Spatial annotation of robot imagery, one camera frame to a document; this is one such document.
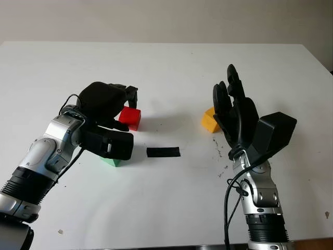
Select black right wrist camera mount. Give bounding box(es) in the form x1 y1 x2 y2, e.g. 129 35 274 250
251 111 298 164

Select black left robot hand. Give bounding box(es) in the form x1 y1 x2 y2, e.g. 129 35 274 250
78 81 139 132

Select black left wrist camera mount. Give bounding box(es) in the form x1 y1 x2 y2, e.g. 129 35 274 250
82 126 135 161

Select green block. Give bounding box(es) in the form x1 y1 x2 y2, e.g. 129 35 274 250
100 155 123 168

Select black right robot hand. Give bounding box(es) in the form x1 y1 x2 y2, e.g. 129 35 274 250
212 64 260 159

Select yellow block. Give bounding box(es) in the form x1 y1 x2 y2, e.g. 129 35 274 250
201 106 222 134

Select black tape strip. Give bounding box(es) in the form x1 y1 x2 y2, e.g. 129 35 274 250
146 147 181 158

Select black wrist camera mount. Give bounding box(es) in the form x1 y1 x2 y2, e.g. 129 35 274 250
251 111 298 164
82 126 135 161

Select red block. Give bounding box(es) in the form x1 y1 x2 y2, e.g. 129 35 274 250
118 106 142 131

